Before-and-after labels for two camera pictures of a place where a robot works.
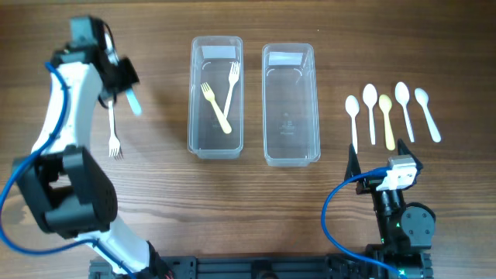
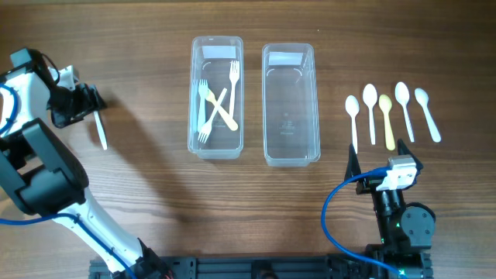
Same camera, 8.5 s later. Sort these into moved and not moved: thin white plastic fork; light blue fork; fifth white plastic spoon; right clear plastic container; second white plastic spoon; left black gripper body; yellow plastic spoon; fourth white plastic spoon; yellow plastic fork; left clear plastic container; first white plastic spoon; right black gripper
Moved: yellow plastic fork; left black gripper body; thin white plastic fork; light blue fork
Not moved: right black gripper; yellow plastic spoon; left clear plastic container; second white plastic spoon; first white plastic spoon; fifth white plastic spoon; right clear plastic container; fourth white plastic spoon
